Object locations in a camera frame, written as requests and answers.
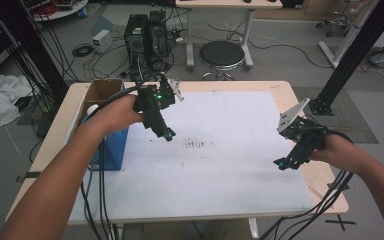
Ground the black tape strip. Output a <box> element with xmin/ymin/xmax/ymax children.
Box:
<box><xmin>14</xmin><ymin>170</ymin><xmax>42</xmax><ymax>184</ymax></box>

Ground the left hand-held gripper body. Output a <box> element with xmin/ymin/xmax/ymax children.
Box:
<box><xmin>133</xmin><ymin>74</ymin><xmax>185</xmax><ymax>115</ymax></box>

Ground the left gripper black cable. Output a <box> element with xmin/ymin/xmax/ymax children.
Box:
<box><xmin>79</xmin><ymin>73</ymin><xmax>164</xmax><ymax>240</ymax></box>

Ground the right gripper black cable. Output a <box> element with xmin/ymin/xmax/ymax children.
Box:
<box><xmin>259</xmin><ymin>128</ymin><xmax>356</xmax><ymax>240</ymax></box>

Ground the dark floor mat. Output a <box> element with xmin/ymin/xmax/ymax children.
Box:
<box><xmin>292</xmin><ymin>86</ymin><xmax>380</xmax><ymax>145</ymax></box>

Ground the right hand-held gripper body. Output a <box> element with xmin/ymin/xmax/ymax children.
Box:
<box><xmin>276</xmin><ymin>97</ymin><xmax>328</xmax><ymax>152</ymax></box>

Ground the office chair wheel base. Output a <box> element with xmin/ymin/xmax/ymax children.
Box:
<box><xmin>315</xmin><ymin>11</ymin><xmax>353</xmax><ymax>38</ymax></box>

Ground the light wooden table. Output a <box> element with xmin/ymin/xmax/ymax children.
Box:
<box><xmin>5</xmin><ymin>80</ymin><xmax>350</xmax><ymax>229</ymax></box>

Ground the person's right hand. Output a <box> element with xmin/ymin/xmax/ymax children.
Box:
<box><xmin>309</xmin><ymin>133</ymin><xmax>359</xmax><ymax>172</ymax></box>

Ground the light desk with white legs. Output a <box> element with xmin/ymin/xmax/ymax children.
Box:
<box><xmin>174</xmin><ymin>0</ymin><xmax>284</xmax><ymax>71</ymax></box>

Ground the coiled black cable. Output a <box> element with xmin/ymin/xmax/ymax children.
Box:
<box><xmin>71</xmin><ymin>43</ymin><xmax>95</xmax><ymax>58</ymax></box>

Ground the white desk leg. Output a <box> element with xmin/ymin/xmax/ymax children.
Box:
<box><xmin>318</xmin><ymin>0</ymin><xmax>380</xmax><ymax>70</ymax></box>

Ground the small white device box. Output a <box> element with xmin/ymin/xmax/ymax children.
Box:
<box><xmin>91</xmin><ymin>29</ymin><xmax>114</xmax><ymax>54</ymax></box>

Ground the white table mat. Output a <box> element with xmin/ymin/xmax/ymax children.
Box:
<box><xmin>67</xmin><ymin>90</ymin><xmax>315</xmax><ymax>223</ymax></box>

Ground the blue cardboard box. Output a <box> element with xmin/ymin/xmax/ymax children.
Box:
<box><xmin>67</xmin><ymin>78</ymin><xmax>130</xmax><ymax>172</ymax></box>

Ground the black round stool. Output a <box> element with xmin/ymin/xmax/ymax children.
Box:
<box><xmin>198</xmin><ymin>40</ymin><xmax>246</xmax><ymax>82</ymax></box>

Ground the round white table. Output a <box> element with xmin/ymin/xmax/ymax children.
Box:
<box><xmin>29</xmin><ymin>0</ymin><xmax>90</xmax><ymax>23</ymax></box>

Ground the black computer tower green label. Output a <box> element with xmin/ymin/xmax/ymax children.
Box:
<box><xmin>123</xmin><ymin>13</ymin><xmax>150</xmax><ymax>60</ymax></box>

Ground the white table leg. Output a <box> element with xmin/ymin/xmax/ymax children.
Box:
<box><xmin>246</xmin><ymin>218</ymin><xmax>260</xmax><ymax>240</ymax></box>

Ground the black metal frame post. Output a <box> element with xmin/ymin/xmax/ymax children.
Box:
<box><xmin>0</xmin><ymin>0</ymin><xmax>70</xmax><ymax>101</ymax></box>
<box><xmin>308</xmin><ymin>0</ymin><xmax>384</xmax><ymax>117</ymax></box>

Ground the person's left hand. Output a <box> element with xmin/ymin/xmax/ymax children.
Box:
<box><xmin>94</xmin><ymin>94</ymin><xmax>147</xmax><ymax>135</ymax></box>

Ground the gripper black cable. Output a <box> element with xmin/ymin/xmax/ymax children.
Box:
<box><xmin>79</xmin><ymin>73</ymin><xmax>164</xmax><ymax>240</ymax></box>
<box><xmin>259</xmin><ymin>128</ymin><xmax>356</xmax><ymax>240</ymax></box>

